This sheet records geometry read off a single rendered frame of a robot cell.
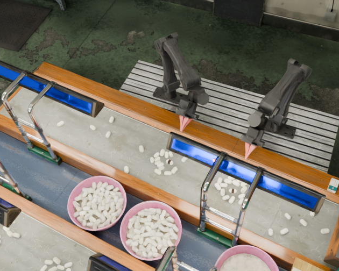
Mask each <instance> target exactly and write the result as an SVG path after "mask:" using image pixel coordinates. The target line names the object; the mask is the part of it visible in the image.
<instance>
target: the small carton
mask: <svg viewBox="0 0 339 271"><path fill-rule="evenodd" d="M338 184H339V180H336V179H334V178H331V180H330V183H329V186H328V189H327V190H328V191H330V192H333V193H336V190H337V187H338Z"/></svg>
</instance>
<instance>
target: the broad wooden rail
mask: <svg viewBox="0 0 339 271"><path fill-rule="evenodd" d="M34 74H35V75H38V76H40V77H42V78H45V79H47V80H49V81H54V82H56V83H57V84H59V85H61V86H64V87H66V88H69V89H71V90H74V91H76V92H79V93H81V94H83V95H86V96H88V97H91V98H93V99H95V100H98V101H99V102H102V103H104V107H106V108H108V109H111V110H113V111H116V112H118V113H121V114H123V115H125V116H128V117H130V118H132V119H135V120H137V121H139V122H142V123H144V124H147V125H149V126H152V127H154V128H156V129H159V130H161V131H164V132H166V133H168V134H170V132H171V131H172V132H175V133H177V134H180V135H182V136H185V137H187V138H189V139H192V140H195V141H197V142H200V143H202V144H204V145H207V146H209V147H211V148H214V149H216V150H218V151H224V152H226V153H229V155H231V156H233V157H236V158H238V159H240V160H243V161H245V162H248V163H250V164H252V165H255V166H260V167H263V168H265V169H266V170H267V171H269V172H272V173H274V174H277V175H279V176H282V177H284V178H286V179H289V180H291V181H294V182H296V183H298V184H301V185H303V186H305V187H308V188H311V189H313V190H316V191H318V192H320V193H322V194H325V195H326V199H327V200H329V201H332V202H334V203H336V204H339V184H338V187H337V190H336V193H333V192H330V191H328V190H327V189H328V186H329V183H330V180H331V178H334V179H336V180H339V178H338V177H335V176H332V175H330V174H327V173H325V172H322V171H320V170H317V169H315V168H312V167H310V166H307V165H304V164H303V163H300V162H297V161H294V160H292V159H289V158H287V157H285V156H282V155H280V154H277V153H275V152H272V151H269V150H267V149H264V148H262V147H259V146H257V147H256V148H255V149H254V150H253V151H252V152H251V153H250V155H249V156H248V158H247V159H245V142H244V141H241V139H239V138H236V137H234V136H232V135H229V134H226V133H224V132H221V131H219V130H216V129H214V128H212V127H209V126H207V125H204V124H201V123H199V122H196V121H194V120H192V121H191V122H190V123H189V124H188V125H187V126H186V127H185V128H184V130H183V131H182V132H181V131H180V115H179V114H176V113H174V112H171V111H168V110H166V109H163V108H161V107H158V106H156V105H153V104H151V103H148V102H146V101H143V100H141V99H139V98H136V97H133V96H131V95H128V94H126V93H123V92H121V91H118V90H116V89H113V88H111V87H108V86H106V85H103V84H100V83H98V82H95V81H93V80H90V79H88V78H86V77H83V76H81V75H78V74H75V73H72V72H70V71H68V70H65V69H63V68H60V67H58V66H55V65H53V64H50V63H48V62H45V61H44V62H43V63H42V64H41V65H40V66H39V67H38V68H37V70H36V71H35V72H34Z"/></svg>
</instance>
